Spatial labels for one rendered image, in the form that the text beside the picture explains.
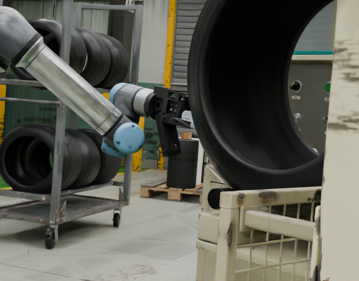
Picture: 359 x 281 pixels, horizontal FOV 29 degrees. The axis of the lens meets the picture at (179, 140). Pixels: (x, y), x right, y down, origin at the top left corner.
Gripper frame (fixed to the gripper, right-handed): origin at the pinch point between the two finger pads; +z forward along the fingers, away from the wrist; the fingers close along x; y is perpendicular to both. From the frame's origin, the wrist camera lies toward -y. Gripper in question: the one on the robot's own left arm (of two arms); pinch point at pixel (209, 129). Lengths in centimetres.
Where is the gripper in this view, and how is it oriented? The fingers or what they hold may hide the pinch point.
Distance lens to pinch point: 164.9
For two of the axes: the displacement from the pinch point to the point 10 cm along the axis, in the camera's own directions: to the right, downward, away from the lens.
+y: 1.7, -9.8, -1.4
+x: 7.1, 0.2, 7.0
